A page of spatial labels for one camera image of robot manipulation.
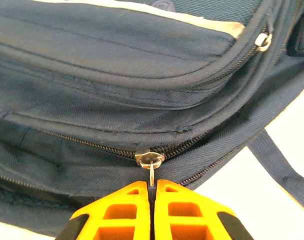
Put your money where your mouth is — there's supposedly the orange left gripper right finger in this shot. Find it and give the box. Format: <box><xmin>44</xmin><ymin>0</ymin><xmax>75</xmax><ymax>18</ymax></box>
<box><xmin>154</xmin><ymin>179</ymin><xmax>254</xmax><ymax>240</ymax></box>

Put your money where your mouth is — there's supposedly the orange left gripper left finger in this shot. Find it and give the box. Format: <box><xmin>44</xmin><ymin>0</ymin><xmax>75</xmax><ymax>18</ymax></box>
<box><xmin>55</xmin><ymin>181</ymin><xmax>151</xmax><ymax>240</ymax></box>

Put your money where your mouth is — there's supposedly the navy blue student backpack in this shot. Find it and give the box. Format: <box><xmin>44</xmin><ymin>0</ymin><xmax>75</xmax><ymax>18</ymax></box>
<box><xmin>0</xmin><ymin>0</ymin><xmax>304</xmax><ymax>238</ymax></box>

